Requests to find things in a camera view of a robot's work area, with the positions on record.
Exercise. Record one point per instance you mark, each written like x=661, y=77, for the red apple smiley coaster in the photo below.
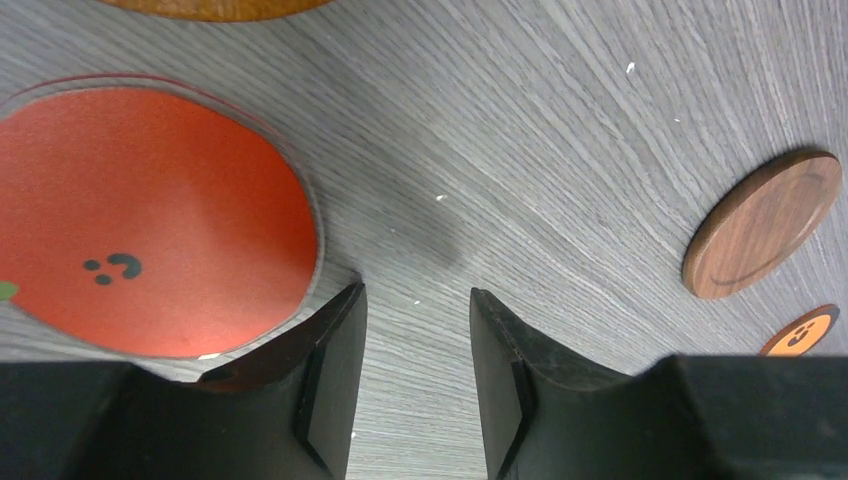
x=149, y=218

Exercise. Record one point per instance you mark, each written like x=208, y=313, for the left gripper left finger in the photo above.
x=282, y=411

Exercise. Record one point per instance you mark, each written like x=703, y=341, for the dark walnut round coaster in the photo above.
x=760, y=222

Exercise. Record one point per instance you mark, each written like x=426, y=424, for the orange black smiley coaster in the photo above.
x=804, y=333

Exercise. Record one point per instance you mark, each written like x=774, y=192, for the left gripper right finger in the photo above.
x=548, y=412

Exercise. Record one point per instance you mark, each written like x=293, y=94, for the brown ridged wooden coaster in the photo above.
x=221, y=11

